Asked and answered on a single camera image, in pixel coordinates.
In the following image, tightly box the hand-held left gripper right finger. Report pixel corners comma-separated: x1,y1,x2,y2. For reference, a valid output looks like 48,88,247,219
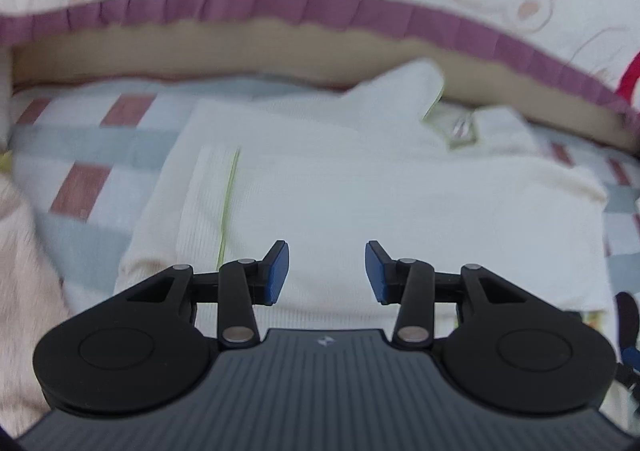
365,240,528,349

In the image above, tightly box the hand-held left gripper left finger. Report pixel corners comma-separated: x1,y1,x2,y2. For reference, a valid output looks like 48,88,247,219
125,240,291,348

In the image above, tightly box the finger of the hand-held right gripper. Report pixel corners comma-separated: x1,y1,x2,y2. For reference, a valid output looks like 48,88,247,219
612,345,640,389

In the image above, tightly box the cream shirt with green trim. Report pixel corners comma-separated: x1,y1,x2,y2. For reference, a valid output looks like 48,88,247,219
117,57,617,332

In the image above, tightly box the checkered cartoon bed sheet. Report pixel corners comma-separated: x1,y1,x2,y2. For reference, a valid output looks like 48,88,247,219
7,78,640,382

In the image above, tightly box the pale pink fuzzy blanket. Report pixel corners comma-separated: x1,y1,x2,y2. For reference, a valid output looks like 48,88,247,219
0,171,68,434

